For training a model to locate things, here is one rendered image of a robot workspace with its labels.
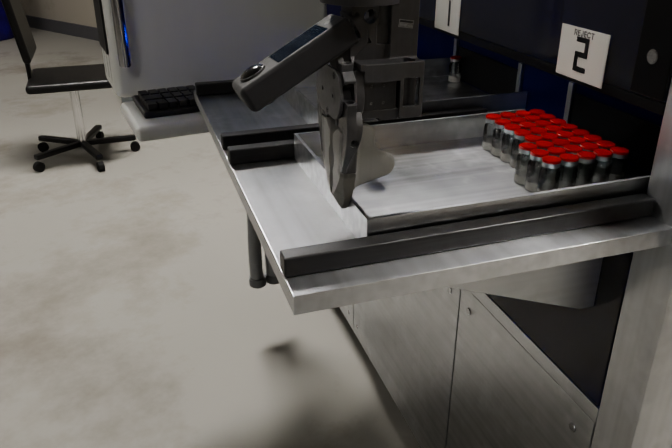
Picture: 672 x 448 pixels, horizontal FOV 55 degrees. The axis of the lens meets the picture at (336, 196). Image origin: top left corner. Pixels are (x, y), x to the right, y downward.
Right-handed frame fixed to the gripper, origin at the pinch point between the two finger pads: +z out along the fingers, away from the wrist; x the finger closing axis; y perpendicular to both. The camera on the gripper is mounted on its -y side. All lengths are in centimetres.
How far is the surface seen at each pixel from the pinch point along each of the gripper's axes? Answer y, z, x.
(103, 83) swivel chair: -29, 50, 260
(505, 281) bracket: 19.5, 12.2, -2.5
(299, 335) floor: 21, 91, 99
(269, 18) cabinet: 14, -3, 90
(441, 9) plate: 32, -11, 43
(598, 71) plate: 32.4, -9.5, 3.6
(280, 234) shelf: -5.7, 3.6, 0.2
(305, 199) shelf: -1.1, 3.5, 7.5
